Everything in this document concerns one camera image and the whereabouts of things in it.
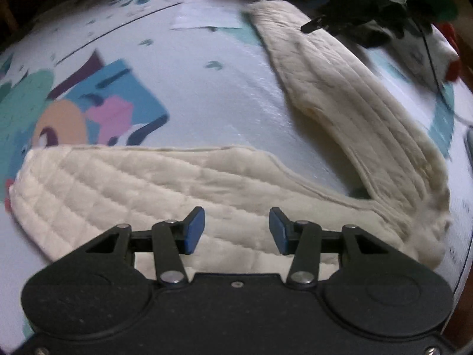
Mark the red cloth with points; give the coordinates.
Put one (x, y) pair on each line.
(453, 66)

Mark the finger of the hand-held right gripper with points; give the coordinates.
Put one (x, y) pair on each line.
(325, 20)

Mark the cream quilted pants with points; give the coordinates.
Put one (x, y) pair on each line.
(332, 92)

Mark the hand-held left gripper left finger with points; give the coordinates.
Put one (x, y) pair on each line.
(194, 229)

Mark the green cloth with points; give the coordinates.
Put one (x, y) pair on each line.
(430, 0)

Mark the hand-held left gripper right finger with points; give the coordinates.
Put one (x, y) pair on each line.
(278, 231)

